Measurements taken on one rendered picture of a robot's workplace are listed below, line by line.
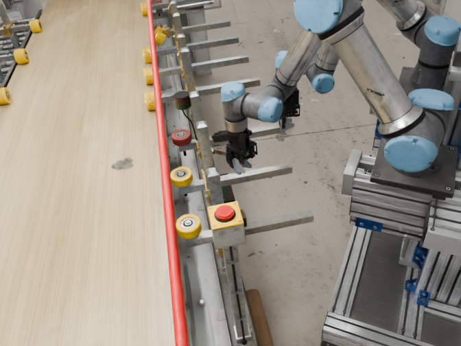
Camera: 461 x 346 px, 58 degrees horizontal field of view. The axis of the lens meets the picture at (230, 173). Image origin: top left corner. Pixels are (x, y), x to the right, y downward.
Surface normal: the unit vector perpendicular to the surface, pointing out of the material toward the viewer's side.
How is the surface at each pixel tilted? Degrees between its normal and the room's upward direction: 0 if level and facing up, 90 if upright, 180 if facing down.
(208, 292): 0
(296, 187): 0
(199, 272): 0
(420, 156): 97
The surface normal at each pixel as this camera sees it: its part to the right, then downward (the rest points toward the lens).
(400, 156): -0.44, 0.69
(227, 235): 0.18, 0.63
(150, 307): -0.09, -0.76
